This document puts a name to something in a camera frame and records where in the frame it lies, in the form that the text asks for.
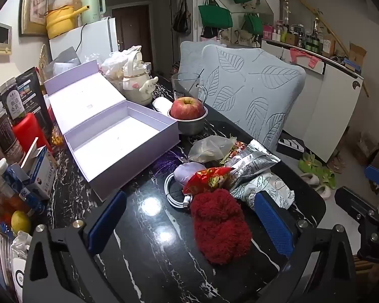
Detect light green kettle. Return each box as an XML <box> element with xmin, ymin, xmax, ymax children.
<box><xmin>81</xmin><ymin>0</ymin><xmax>106</xmax><ymax>25</ymax></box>

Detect yellow pot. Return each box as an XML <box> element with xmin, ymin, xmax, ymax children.
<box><xmin>46</xmin><ymin>5</ymin><xmax>89</xmax><ymax>39</ymax></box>

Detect black snack pouch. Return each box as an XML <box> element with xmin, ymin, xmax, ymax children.
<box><xmin>15</xmin><ymin>67</ymin><xmax>53</xmax><ymax>139</ymax></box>

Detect plastic bag of food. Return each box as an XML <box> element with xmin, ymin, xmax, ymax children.
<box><xmin>100</xmin><ymin>45</ymin><xmax>141</xmax><ymax>81</ymax></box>

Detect red fluffy soft toy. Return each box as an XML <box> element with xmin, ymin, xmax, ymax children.
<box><xmin>190</xmin><ymin>189</ymin><xmax>252</xmax><ymax>265</ymax></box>

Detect clear zip plastic bag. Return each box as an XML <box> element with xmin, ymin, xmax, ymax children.
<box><xmin>188</xmin><ymin>135</ymin><xmax>237</xmax><ymax>163</ymax></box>

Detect lavender open gift box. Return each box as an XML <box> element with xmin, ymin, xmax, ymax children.
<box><xmin>44</xmin><ymin>61</ymin><xmax>180</xmax><ymax>201</ymax></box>

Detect brown entrance door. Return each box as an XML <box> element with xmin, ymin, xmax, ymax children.
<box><xmin>111</xmin><ymin>4</ymin><xmax>153</xmax><ymax>63</ymax></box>

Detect white refrigerator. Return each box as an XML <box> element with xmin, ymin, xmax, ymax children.
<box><xmin>49</xmin><ymin>17</ymin><xmax>118</xmax><ymax>62</ymax></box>

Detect red gold candy packet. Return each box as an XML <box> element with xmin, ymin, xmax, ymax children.
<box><xmin>183</xmin><ymin>167</ymin><xmax>232</xmax><ymax>195</ymax></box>

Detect white cabinet counter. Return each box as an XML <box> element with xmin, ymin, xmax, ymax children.
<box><xmin>262</xmin><ymin>40</ymin><xmax>364</xmax><ymax>162</ymax></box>

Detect small metal bowl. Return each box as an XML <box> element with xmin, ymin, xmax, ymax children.
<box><xmin>168</xmin><ymin>107</ymin><xmax>208</xmax><ymax>135</ymax></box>

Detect green tote bag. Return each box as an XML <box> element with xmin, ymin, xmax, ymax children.
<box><xmin>198</xmin><ymin>0</ymin><xmax>233</xmax><ymax>30</ymax></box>

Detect dark jar white lid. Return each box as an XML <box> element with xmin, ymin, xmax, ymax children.
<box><xmin>0</xmin><ymin>77</ymin><xmax>27</xmax><ymax>125</ymax></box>

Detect white charging cable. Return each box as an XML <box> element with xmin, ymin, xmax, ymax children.
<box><xmin>163</xmin><ymin>171</ymin><xmax>194</xmax><ymax>209</ymax></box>

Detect white rolled towel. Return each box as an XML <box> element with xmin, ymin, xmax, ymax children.
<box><xmin>152</xmin><ymin>96</ymin><xmax>173</xmax><ymax>116</ymax></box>

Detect framed wall picture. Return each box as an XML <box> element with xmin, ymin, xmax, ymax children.
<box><xmin>19</xmin><ymin>0</ymin><xmax>49</xmax><ymax>36</ymax></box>

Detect red apple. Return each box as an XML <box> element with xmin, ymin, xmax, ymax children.
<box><xmin>170</xmin><ymin>96</ymin><xmax>205</xmax><ymax>120</ymax></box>

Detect green slippers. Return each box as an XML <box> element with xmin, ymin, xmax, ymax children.
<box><xmin>298</xmin><ymin>152</ymin><xmax>337</xmax><ymax>189</ymax></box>

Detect colourful shrimp snack bag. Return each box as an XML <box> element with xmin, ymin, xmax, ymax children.
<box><xmin>220</xmin><ymin>141</ymin><xmax>246</xmax><ymax>164</ymax></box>

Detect glass mug with stirrer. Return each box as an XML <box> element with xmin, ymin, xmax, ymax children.
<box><xmin>171</xmin><ymin>72</ymin><xmax>208</xmax><ymax>103</ymax></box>

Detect silver foil snack bag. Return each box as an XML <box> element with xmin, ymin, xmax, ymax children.
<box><xmin>224</xmin><ymin>140</ymin><xmax>281</xmax><ymax>190</ymax></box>

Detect purple satin sachet with tassel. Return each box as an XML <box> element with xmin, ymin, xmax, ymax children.
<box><xmin>152</xmin><ymin>150</ymin><xmax>206</xmax><ymax>186</ymax></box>

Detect blue white medicine box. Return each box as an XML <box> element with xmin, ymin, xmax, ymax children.
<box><xmin>11</xmin><ymin>141</ymin><xmax>58</xmax><ymax>200</ymax></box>

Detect red plastic container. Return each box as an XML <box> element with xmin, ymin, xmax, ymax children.
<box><xmin>13</xmin><ymin>113</ymin><xmax>52</xmax><ymax>153</ymax></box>

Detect yellow lemon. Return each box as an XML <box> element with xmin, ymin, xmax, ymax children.
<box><xmin>11</xmin><ymin>211</ymin><xmax>31</xmax><ymax>235</ymax></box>

